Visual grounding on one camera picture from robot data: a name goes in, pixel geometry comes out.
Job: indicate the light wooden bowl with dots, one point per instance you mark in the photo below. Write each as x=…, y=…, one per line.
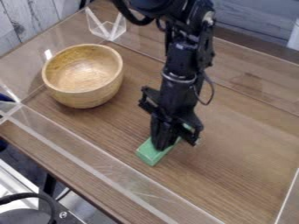
x=83, y=75

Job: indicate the clear acrylic corner bracket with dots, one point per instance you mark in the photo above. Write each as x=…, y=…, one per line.
x=104, y=29

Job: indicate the grey metal bracket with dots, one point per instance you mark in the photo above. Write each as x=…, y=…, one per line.
x=64, y=216

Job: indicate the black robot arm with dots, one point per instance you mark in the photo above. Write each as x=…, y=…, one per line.
x=187, y=22

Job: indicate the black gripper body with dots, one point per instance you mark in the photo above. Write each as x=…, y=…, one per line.
x=174, y=103

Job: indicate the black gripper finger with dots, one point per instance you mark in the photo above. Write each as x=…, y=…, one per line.
x=172, y=133
x=160, y=133

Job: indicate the blue object at left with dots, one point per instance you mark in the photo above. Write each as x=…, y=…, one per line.
x=4, y=98

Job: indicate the clear acrylic front barrier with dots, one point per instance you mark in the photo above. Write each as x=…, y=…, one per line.
x=93, y=141

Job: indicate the black table leg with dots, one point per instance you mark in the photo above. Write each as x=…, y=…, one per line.
x=49, y=185

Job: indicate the white object at right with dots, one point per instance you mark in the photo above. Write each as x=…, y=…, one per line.
x=292, y=44

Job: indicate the green rectangular block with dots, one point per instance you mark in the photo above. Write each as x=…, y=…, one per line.
x=148, y=154

